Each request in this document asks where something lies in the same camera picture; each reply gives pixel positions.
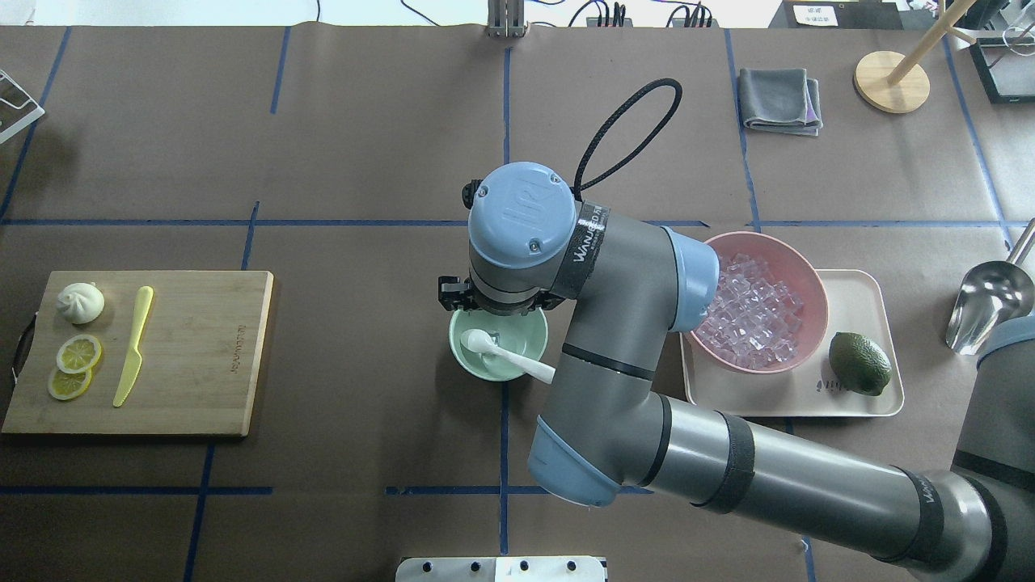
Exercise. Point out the folded grey cloth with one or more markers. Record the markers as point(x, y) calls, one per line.
point(780, 101)

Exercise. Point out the beige plastic tray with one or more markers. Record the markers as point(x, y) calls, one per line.
point(811, 389)

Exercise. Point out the white wire rack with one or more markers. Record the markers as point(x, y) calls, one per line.
point(18, 109)

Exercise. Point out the green lime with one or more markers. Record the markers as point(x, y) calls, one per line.
point(859, 363)

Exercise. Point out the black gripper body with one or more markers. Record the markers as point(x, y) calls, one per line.
point(450, 294)

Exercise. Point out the grey metal post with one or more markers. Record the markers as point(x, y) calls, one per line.
point(506, 19)

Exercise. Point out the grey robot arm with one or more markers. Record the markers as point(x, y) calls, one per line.
point(535, 243)

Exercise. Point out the stainless steel ice scoop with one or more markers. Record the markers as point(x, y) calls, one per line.
point(991, 293)

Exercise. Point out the wooden mug tree stand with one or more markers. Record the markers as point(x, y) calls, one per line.
point(897, 83)

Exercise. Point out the white steamed bun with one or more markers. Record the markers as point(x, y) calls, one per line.
point(80, 303)

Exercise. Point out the yellow plastic knife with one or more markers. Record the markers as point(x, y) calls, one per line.
point(133, 357)

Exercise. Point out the mint green bowl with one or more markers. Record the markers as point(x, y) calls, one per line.
point(524, 334)

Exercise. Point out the pink bowl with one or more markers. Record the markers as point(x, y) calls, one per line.
point(788, 265)

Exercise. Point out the black framed metal tray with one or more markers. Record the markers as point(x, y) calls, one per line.
point(1007, 77)

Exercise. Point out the white ceramic spoon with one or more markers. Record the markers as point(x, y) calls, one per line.
point(479, 341)

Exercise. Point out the clear ice cubes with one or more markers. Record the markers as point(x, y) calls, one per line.
point(754, 318)

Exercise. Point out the bamboo cutting board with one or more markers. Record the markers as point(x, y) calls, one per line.
point(201, 346)

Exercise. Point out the lower lemon slice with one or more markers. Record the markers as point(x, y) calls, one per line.
point(64, 386)

